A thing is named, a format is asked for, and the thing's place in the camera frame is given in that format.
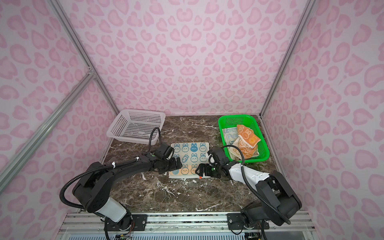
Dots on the aluminium diagonal frame bar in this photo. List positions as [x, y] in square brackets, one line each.
[19, 160]

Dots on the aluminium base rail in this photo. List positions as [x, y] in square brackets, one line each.
[215, 226]

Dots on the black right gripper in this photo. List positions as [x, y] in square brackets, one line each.
[207, 166]

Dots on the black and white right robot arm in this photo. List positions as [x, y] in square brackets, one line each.
[278, 201]

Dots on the pale blue patterned towel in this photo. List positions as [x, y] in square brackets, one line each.
[230, 135]

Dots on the aluminium frame corner post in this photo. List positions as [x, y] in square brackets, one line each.
[294, 41]
[79, 46]

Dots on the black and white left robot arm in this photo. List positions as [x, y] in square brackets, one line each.
[93, 187]

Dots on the aluminium frame corner post left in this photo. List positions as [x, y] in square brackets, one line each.
[79, 46]

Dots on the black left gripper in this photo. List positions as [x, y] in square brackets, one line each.
[175, 165]

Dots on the orange bunny towel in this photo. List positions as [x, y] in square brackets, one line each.
[247, 142]

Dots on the aluminium frame corner post right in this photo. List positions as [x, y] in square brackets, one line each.
[294, 41]

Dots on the blue bunny pattern towel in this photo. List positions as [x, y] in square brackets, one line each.
[191, 155]

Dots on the green plastic basket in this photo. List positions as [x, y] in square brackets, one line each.
[234, 152]

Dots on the white plastic basket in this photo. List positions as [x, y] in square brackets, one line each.
[135, 126]

